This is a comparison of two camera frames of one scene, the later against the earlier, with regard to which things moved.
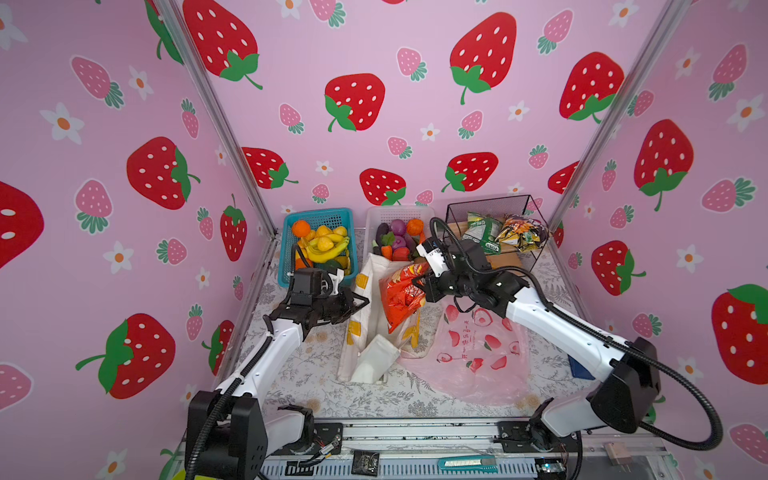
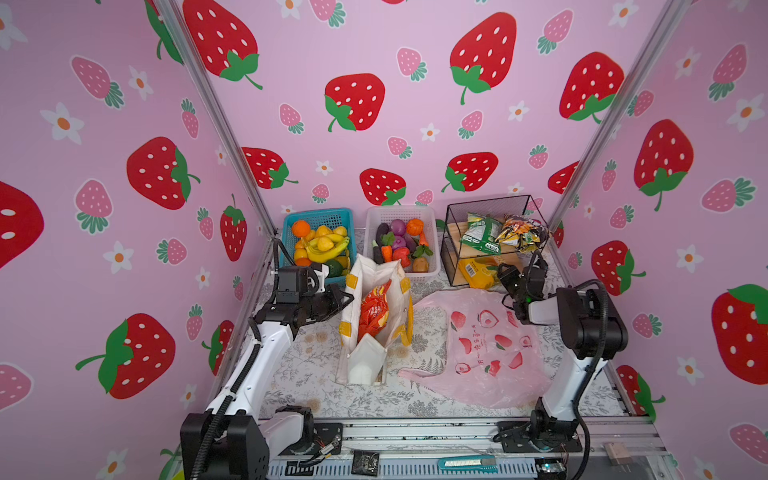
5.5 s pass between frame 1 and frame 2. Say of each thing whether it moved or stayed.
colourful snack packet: stayed
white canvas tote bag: stayed
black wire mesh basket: stayed
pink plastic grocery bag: moved
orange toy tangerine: stayed
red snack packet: moved
